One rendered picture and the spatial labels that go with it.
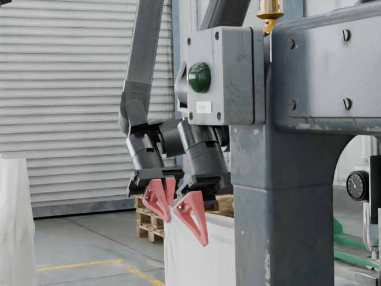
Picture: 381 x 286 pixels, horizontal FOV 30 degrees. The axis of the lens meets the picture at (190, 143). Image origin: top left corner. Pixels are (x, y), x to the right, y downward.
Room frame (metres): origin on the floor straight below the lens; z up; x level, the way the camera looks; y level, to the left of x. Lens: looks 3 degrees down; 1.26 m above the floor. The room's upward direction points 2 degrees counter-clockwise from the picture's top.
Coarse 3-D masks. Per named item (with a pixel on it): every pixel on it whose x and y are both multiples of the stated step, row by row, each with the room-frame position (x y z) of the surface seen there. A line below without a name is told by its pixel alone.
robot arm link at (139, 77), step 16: (144, 0) 1.53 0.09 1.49; (160, 0) 1.54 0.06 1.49; (144, 16) 1.51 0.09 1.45; (160, 16) 1.53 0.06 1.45; (144, 32) 1.49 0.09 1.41; (144, 48) 1.48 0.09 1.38; (128, 64) 1.46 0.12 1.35; (144, 64) 1.46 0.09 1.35; (128, 80) 1.43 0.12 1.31; (144, 80) 1.44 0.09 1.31; (128, 96) 1.41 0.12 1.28; (144, 96) 1.42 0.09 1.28; (128, 128) 1.42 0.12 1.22
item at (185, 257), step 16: (176, 224) 1.25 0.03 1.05; (208, 224) 1.09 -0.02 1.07; (224, 224) 1.14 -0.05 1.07; (176, 240) 1.26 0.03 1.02; (192, 240) 1.17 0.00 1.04; (224, 240) 1.04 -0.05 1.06; (176, 256) 1.26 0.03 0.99; (192, 256) 1.17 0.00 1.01; (208, 256) 1.09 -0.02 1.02; (224, 256) 1.04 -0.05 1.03; (176, 272) 1.26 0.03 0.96; (192, 272) 1.17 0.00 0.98; (208, 272) 1.10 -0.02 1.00; (224, 272) 1.04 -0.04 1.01
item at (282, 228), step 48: (288, 48) 0.64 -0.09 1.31; (336, 48) 0.58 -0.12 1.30; (288, 96) 0.64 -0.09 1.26; (336, 96) 0.58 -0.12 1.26; (240, 144) 0.71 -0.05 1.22; (288, 144) 0.67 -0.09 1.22; (336, 144) 0.70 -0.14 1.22; (240, 192) 0.71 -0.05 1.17; (288, 192) 0.67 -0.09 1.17; (240, 240) 0.71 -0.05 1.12; (288, 240) 0.67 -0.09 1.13
